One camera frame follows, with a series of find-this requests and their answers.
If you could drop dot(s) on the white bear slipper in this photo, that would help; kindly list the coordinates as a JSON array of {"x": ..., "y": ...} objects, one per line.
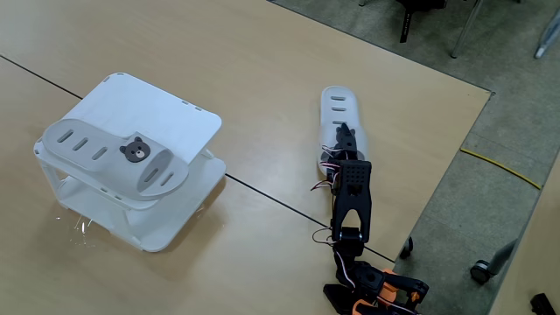
[
  {"x": 339, "y": 114},
  {"x": 87, "y": 151}
]

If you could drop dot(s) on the white plastic box shelf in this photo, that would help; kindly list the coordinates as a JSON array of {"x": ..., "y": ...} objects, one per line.
[{"x": 144, "y": 105}]

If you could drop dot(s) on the black caster wheel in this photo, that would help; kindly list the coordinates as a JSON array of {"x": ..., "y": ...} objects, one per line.
[{"x": 407, "y": 249}]

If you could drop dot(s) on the black chair part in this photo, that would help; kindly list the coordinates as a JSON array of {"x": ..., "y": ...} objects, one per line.
[{"x": 406, "y": 26}]

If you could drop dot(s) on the metal chair leg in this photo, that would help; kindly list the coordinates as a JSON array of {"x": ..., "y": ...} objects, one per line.
[{"x": 464, "y": 28}]

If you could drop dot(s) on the grey caster wheel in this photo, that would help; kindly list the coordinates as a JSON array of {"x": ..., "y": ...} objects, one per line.
[{"x": 480, "y": 271}]

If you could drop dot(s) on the grey furniture leg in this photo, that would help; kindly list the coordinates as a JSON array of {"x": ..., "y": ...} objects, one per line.
[{"x": 503, "y": 258}]

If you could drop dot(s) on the pale grey folded umbrella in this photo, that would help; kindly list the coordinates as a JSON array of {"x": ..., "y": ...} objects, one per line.
[{"x": 549, "y": 35}]

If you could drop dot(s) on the black object on floor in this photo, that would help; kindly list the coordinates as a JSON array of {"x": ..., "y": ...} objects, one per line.
[{"x": 542, "y": 305}]

